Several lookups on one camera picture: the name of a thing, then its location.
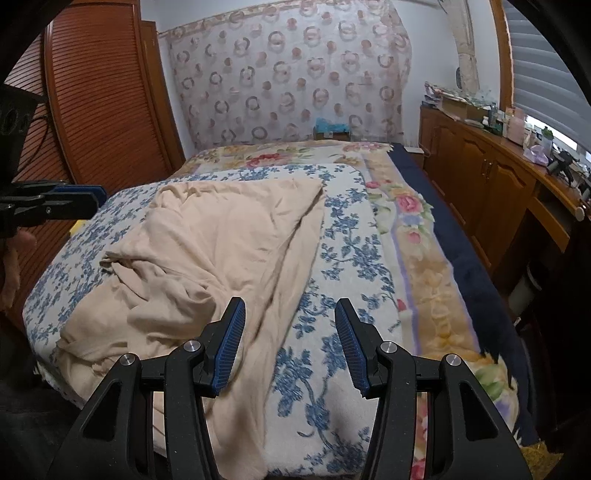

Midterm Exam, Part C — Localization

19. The peach printed t-shirt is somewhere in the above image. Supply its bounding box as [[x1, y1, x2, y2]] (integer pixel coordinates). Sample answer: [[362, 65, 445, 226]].
[[56, 177, 325, 479]]

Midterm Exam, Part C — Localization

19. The grey window blind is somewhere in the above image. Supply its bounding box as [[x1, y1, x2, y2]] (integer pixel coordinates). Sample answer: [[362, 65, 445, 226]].
[[503, 1, 590, 150]]

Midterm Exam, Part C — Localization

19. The wooden sideboard cabinet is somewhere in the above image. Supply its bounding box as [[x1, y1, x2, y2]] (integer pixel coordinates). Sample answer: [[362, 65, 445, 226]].
[[417, 105, 591, 278]]

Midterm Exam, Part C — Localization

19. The blue floral white blanket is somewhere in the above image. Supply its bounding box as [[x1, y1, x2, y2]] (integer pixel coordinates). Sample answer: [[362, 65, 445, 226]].
[[23, 164, 402, 477]]

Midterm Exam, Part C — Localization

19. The person left hand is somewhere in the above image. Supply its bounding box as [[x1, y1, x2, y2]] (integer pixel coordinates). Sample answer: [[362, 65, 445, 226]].
[[1, 230, 37, 312]]

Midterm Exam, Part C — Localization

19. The beige tied drape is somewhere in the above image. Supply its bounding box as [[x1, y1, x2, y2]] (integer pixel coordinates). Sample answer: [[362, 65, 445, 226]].
[[440, 0, 480, 95]]

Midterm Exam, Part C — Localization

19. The pink floral bedspread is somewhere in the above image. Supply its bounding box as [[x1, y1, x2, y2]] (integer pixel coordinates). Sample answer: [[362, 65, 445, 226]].
[[180, 141, 522, 444]]

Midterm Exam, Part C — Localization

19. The brown louvered wardrobe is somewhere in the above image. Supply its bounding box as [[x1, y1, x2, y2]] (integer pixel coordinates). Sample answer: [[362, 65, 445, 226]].
[[4, 0, 187, 333]]

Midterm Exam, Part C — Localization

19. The blue item on box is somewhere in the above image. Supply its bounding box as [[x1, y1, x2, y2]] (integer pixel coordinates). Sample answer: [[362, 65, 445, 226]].
[[312, 118, 351, 141]]

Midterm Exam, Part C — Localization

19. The circle patterned curtain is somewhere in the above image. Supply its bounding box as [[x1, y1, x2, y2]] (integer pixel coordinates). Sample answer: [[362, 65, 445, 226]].
[[162, 1, 412, 151]]

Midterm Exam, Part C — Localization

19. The yellow plush toy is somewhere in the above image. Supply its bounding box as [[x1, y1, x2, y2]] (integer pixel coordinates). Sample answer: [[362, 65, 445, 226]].
[[69, 220, 87, 236]]

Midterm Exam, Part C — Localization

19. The navy blue bed sheet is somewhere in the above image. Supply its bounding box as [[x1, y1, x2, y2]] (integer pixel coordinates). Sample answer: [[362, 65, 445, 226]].
[[389, 143, 539, 446]]

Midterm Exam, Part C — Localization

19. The pink bottle on sideboard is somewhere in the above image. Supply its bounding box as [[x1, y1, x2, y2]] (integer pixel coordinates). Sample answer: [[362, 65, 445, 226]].
[[505, 107, 525, 146]]

